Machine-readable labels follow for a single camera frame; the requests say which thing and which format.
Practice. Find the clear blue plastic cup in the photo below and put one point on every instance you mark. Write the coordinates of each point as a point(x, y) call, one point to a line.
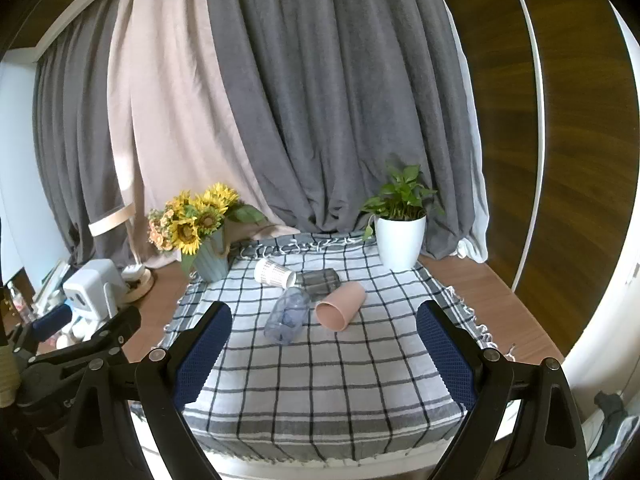
point(287, 317)

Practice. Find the beige curtain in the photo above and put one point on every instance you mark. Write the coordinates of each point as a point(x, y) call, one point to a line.
point(170, 110)

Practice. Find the narrow dark grey curtain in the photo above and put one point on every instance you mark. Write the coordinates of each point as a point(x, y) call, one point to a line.
point(70, 160)

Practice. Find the wide dark grey curtain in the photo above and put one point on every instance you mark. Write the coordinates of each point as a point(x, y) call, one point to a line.
point(340, 100)

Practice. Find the white plant pot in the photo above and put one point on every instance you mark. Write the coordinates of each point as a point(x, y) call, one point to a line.
point(400, 242)

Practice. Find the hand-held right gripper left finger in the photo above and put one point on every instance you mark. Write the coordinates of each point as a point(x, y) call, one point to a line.
point(200, 360)

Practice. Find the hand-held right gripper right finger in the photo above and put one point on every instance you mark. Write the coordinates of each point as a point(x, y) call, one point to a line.
point(447, 357)

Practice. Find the teal ribbed vase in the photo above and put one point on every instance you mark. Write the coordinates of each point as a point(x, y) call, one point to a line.
point(212, 262)

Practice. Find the pink cup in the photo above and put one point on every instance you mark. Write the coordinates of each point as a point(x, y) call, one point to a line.
point(340, 307)

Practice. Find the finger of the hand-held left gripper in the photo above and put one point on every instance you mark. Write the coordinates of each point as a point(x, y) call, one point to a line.
point(112, 330)
point(52, 319)

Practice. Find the clear grey cup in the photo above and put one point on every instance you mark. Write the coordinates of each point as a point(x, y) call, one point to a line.
point(320, 282)

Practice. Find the white box appliance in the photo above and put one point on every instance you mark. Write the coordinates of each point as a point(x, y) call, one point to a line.
point(92, 287)

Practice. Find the sunflower bouquet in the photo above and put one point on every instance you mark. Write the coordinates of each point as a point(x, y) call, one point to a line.
point(192, 220)

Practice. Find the crumpled grey cloth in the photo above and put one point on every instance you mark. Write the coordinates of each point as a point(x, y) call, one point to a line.
point(612, 425)

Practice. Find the white desk lamp wooden base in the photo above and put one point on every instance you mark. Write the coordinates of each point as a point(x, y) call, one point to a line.
point(135, 280)

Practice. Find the wooden wardrobe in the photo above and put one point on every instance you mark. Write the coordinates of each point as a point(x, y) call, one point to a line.
point(575, 135)

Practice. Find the green pothos plant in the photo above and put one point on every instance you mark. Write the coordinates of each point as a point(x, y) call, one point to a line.
point(402, 197)

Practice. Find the white sheer curtain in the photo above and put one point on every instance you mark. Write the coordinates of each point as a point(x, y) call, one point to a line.
point(472, 247)

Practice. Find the checked grey white tablecloth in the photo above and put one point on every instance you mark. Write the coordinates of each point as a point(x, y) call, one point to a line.
point(320, 385)

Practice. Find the white printed cup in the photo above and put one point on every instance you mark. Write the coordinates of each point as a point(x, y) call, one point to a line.
point(272, 273)

